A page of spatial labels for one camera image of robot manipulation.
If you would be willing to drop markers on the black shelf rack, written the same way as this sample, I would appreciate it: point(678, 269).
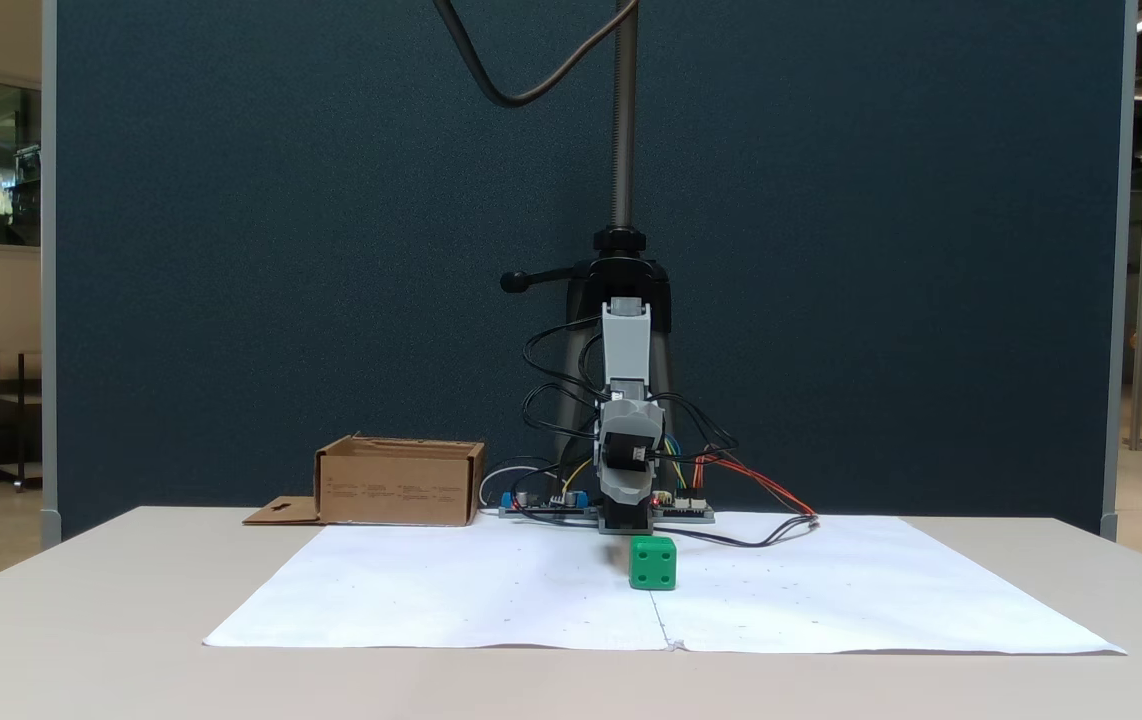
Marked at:
point(20, 420)

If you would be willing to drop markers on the black camera tripod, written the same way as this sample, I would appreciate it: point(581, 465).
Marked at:
point(623, 150)

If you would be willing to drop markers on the small motor controller board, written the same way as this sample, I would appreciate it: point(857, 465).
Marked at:
point(691, 512)

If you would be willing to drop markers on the green dice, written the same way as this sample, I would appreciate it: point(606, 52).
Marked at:
point(653, 562)

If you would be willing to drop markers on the large white paper sheet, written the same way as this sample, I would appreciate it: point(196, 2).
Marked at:
point(491, 600)

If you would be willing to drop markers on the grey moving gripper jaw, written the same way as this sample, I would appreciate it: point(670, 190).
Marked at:
point(640, 486)

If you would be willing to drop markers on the brown cardboard box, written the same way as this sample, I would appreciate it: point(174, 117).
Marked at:
point(396, 485)

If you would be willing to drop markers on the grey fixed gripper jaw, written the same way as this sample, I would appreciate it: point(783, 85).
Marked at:
point(616, 486)

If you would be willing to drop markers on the dark blue partition panel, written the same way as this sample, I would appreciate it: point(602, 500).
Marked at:
point(231, 250)

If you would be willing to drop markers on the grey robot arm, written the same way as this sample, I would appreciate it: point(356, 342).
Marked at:
point(626, 345)

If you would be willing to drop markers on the framed wall window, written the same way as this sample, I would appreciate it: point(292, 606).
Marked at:
point(11, 160)

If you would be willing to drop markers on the blue power converter board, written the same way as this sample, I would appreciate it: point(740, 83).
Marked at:
point(543, 510)

